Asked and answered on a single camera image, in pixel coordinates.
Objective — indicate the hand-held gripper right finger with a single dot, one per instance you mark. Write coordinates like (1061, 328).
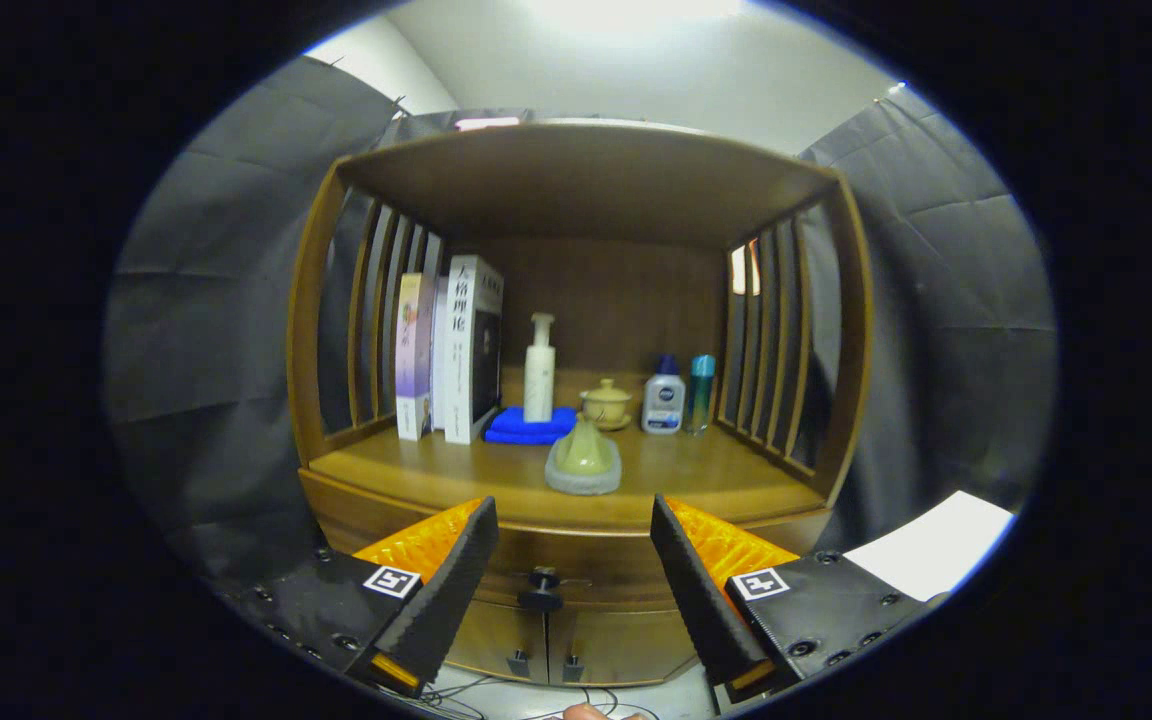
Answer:
(696, 590)

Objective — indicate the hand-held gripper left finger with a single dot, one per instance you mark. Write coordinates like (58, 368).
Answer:
(451, 590)

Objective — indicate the wooden drawer with black knob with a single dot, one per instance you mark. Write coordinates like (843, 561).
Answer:
(586, 555)

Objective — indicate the green item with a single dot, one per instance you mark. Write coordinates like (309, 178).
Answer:
(584, 460)

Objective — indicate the wooden cabinet door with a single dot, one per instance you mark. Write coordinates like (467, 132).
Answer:
(626, 645)
(496, 640)

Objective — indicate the wooden countertop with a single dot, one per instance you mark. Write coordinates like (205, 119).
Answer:
(696, 475)

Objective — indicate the brown wooden cabinet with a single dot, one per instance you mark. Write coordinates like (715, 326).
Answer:
(616, 290)

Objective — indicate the blue folded cloth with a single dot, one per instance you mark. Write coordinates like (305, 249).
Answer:
(516, 427)

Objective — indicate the white bottle with blue cap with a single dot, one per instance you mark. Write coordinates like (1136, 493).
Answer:
(663, 405)

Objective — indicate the slim teal bottle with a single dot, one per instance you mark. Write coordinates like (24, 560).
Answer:
(701, 395)

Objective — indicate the beige lidded tea bowl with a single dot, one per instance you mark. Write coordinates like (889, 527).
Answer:
(606, 405)

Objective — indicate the white pump bottle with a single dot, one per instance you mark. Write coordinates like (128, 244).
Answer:
(539, 385)

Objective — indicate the thick white book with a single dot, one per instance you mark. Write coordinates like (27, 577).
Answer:
(458, 360)

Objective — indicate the thin white book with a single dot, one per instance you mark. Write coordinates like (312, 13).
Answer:
(439, 360)

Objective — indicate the purple book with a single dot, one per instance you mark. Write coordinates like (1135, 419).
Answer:
(414, 360)

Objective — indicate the large ceiling lamp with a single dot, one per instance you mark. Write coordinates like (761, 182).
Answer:
(636, 8)

